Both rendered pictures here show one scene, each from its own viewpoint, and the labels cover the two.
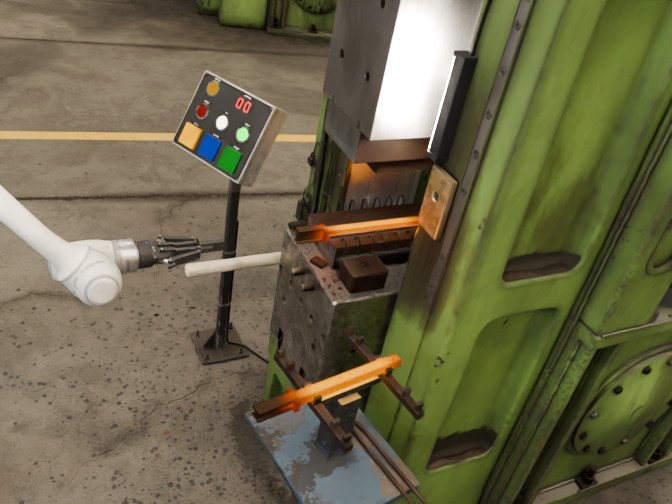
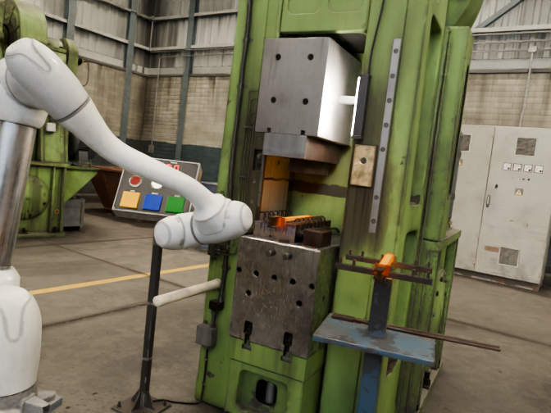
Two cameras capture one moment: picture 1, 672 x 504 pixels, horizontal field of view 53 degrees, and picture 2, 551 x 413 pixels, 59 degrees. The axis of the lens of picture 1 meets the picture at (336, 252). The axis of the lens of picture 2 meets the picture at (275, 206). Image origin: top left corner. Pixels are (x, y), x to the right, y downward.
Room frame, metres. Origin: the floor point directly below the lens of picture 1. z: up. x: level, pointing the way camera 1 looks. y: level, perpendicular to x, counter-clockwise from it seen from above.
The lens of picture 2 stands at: (-0.07, 1.13, 1.23)
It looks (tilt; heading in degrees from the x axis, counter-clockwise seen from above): 5 degrees down; 329
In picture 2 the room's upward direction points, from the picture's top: 7 degrees clockwise
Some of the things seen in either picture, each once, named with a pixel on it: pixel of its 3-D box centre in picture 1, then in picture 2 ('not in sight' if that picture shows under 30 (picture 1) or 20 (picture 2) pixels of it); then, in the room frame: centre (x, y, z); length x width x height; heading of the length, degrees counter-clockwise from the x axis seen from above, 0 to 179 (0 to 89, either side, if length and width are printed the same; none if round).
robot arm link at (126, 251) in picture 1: (125, 256); not in sight; (1.35, 0.53, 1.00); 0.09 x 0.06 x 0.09; 32
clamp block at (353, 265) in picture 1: (363, 273); (317, 237); (1.56, -0.09, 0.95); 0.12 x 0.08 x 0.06; 122
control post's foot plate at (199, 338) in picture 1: (219, 337); (142, 398); (2.12, 0.42, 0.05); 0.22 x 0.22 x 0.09; 32
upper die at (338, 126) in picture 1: (406, 127); (303, 149); (1.79, -0.12, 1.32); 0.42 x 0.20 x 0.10; 122
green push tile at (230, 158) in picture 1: (230, 160); (175, 205); (1.95, 0.41, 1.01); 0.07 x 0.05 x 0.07; 57
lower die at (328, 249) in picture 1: (380, 230); (294, 226); (1.79, -0.12, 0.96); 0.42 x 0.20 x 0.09; 122
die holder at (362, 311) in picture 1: (374, 304); (299, 283); (1.75, -0.16, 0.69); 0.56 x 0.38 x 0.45; 122
